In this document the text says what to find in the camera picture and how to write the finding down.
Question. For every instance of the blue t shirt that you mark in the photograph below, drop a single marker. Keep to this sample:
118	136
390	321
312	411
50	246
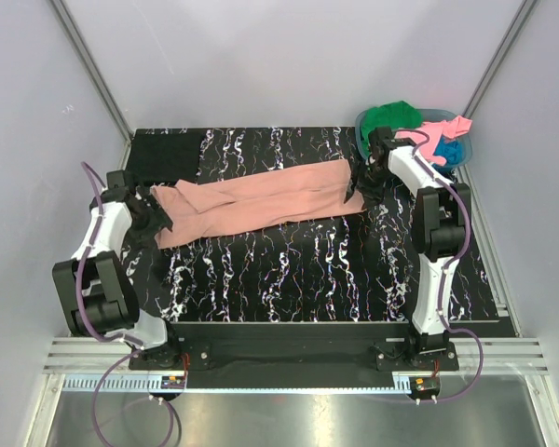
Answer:
448	152

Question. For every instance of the green t shirt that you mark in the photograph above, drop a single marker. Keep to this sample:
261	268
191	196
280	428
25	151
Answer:
395	115

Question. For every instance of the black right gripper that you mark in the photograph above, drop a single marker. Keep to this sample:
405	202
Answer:
374	196

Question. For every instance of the dusty pink t shirt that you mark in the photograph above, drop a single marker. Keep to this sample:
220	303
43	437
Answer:
253	202

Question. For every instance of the orange connector box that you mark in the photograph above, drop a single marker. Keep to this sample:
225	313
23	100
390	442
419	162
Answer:
425	384
173	382

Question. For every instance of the bright pink t shirt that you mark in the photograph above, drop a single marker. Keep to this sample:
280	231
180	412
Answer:
429	134

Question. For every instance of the folded black t shirt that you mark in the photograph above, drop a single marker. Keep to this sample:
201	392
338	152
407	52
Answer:
165	157

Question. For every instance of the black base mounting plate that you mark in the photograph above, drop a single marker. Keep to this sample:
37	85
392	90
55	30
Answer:
297	356

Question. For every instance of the left orange connector box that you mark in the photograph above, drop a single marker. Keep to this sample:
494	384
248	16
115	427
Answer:
173	382

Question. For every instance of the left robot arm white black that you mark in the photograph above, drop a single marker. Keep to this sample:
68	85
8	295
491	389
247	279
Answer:
95	292

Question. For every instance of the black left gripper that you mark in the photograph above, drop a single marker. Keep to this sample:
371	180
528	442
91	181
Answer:
158	218

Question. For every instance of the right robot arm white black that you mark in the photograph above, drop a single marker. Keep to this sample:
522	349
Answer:
440	228

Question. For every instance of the blue plastic laundry basket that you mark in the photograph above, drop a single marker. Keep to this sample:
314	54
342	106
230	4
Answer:
436	115

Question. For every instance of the right orange connector box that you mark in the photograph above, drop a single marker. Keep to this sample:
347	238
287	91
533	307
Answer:
425	384

